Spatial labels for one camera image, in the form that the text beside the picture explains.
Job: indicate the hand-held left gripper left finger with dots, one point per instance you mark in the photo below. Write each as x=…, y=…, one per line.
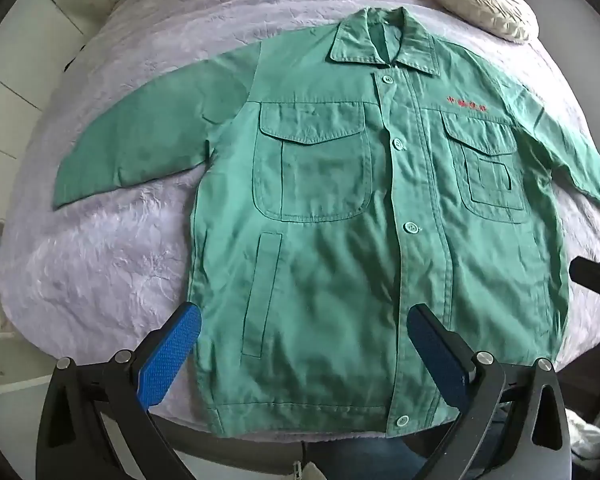
x=170, y=355

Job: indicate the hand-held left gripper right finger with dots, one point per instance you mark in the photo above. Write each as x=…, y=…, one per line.
x=437, y=355

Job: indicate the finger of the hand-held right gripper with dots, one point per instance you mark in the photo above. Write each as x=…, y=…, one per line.
x=597, y=277

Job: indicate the green work jacket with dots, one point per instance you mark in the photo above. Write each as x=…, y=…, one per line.
x=330, y=240

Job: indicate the purple embossed bed blanket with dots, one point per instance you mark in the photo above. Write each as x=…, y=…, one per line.
x=120, y=260

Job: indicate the person's blue jeans leg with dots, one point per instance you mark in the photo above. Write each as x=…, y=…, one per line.
x=360, y=457

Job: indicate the white tub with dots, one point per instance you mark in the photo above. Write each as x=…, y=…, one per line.
x=15, y=395

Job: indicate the white crumpled cloth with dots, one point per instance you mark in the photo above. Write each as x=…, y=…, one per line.
x=582, y=440

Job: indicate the round cream pleated pillow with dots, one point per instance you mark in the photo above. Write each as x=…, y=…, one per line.
x=480, y=0

